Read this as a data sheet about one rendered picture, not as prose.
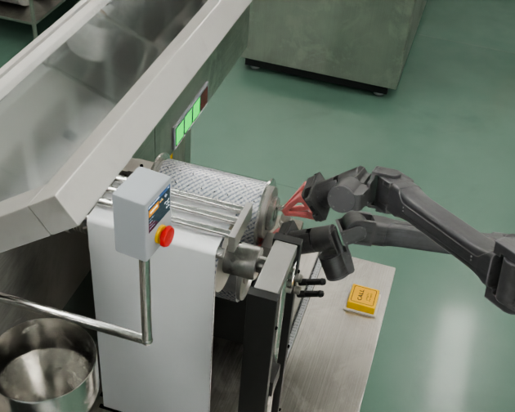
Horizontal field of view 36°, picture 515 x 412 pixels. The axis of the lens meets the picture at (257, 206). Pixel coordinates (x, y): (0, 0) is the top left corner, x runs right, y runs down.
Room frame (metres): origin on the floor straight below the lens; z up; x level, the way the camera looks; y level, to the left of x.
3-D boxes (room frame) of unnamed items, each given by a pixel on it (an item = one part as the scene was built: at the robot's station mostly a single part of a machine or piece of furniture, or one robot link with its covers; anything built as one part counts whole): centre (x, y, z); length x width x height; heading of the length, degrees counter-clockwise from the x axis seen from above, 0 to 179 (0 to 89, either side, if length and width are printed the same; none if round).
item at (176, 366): (1.04, 0.21, 1.17); 0.34 x 0.05 x 0.54; 76
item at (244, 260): (1.07, 0.02, 1.33); 0.06 x 0.06 x 0.06; 76
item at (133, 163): (1.40, 0.27, 1.28); 0.06 x 0.05 x 0.02; 76
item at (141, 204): (0.80, 0.14, 1.66); 0.07 x 0.07 x 0.10; 69
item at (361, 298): (1.42, -0.29, 0.91); 0.07 x 0.07 x 0.02; 76
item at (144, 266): (0.80, 0.15, 1.51); 0.02 x 0.02 x 0.20
